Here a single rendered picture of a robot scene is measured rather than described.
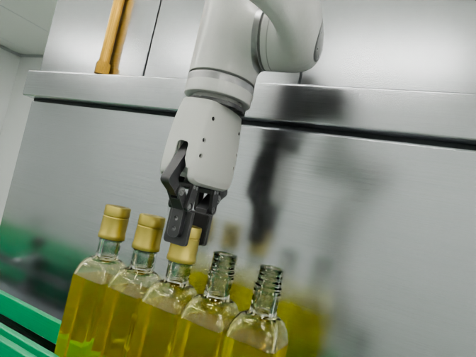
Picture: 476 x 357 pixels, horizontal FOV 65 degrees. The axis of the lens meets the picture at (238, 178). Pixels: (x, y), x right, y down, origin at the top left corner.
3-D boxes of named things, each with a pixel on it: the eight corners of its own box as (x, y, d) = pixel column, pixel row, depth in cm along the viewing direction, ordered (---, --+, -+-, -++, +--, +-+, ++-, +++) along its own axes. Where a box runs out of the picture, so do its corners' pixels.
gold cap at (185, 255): (200, 263, 46) (208, 229, 47) (184, 265, 43) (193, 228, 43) (177, 256, 48) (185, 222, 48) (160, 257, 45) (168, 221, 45)
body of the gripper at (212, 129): (212, 109, 53) (195, 186, 52) (169, 81, 44) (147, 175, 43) (260, 113, 50) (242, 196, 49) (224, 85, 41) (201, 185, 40)
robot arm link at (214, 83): (211, 93, 53) (207, 114, 53) (175, 67, 45) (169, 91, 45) (265, 97, 49) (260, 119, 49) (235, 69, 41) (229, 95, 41)
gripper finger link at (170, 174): (197, 132, 45) (202, 173, 48) (156, 153, 39) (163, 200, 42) (206, 132, 45) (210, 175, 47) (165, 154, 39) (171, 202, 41)
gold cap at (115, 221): (103, 234, 53) (110, 203, 53) (127, 239, 52) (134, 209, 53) (93, 236, 49) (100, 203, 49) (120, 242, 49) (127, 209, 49)
